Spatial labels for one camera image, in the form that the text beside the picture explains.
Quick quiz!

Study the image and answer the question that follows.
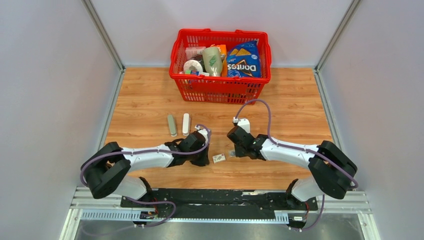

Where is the small staple box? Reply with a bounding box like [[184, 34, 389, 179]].
[[212, 153, 226, 164]]

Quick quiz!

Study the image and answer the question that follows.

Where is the greenish white stapler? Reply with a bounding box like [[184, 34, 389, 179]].
[[167, 114, 178, 137]]

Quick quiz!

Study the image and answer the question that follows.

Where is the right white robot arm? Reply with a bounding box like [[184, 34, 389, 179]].
[[227, 126, 358, 210]]

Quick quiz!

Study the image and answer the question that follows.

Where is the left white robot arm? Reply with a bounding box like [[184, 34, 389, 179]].
[[80, 129, 211, 208]]

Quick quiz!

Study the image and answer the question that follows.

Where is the red plastic shopping basket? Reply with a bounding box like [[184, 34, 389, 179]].
[[169, 28, 272, 104]]

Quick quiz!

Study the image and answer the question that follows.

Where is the small white blue box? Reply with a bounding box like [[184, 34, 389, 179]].
[[181, 69, 210, 77]]

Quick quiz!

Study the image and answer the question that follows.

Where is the blue Doritos chip bag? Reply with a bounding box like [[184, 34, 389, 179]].
[[226, 40, 261, 78]]

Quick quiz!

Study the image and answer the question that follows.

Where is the beige squeeze bottle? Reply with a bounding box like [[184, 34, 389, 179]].
[[202, 46, 223, 77]]

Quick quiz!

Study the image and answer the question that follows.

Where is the white tape roll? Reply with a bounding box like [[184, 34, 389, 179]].
[[183, 59, 204, 72]]

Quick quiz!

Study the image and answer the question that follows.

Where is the orange snack packet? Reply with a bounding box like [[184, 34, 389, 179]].
[[211, 44, 228, 77]]

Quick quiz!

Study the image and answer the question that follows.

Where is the clear plastic wrapped packet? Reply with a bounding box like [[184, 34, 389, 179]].
[[184, 46, 206, 60]]

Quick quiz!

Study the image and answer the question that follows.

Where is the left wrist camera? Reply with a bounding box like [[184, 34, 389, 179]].
[[194, 124, 211, 145]]

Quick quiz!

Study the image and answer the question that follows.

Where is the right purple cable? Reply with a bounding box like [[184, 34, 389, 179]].
[[233, 98, 359, 231]]

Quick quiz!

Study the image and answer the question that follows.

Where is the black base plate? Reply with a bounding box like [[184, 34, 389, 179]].
[[119, 188, 320, 220]]

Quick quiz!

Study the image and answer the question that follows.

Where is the white perforated cable tray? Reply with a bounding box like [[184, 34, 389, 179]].
[[80, 209, 289, 224]]

